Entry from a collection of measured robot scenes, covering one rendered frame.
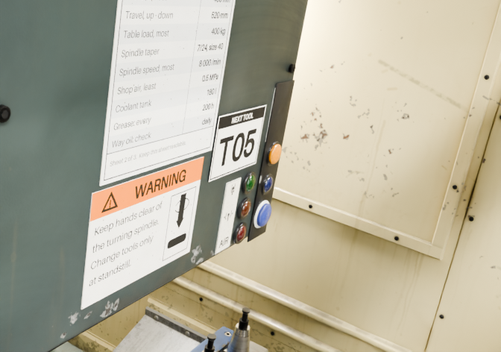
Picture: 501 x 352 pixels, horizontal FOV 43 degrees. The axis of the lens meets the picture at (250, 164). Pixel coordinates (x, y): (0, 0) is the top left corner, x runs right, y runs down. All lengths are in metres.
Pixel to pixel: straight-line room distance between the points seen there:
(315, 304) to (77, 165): 1.23
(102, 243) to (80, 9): 0.20
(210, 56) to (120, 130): 0.13
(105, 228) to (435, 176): 1.01
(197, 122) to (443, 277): 1.00
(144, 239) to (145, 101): 0.14
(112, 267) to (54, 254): 0.08
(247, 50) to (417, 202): 0.89
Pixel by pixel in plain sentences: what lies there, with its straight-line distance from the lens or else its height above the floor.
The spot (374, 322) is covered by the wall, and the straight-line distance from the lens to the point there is 1.61.
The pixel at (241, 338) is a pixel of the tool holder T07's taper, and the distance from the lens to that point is 1.17.
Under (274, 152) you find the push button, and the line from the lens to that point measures 0.75.
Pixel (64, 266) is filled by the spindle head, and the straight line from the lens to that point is 0.52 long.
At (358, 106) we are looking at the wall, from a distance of 1.47.
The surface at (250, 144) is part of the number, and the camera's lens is 0.71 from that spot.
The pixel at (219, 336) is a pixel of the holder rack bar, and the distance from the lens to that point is 1.26.
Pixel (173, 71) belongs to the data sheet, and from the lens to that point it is 0.55.
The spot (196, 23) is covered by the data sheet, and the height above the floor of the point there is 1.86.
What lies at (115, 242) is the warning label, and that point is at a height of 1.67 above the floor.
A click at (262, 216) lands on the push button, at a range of 0.78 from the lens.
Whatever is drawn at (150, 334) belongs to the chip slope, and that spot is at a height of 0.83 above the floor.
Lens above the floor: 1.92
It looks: 18 degrees down
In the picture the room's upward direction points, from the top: 10 degrees clockwise
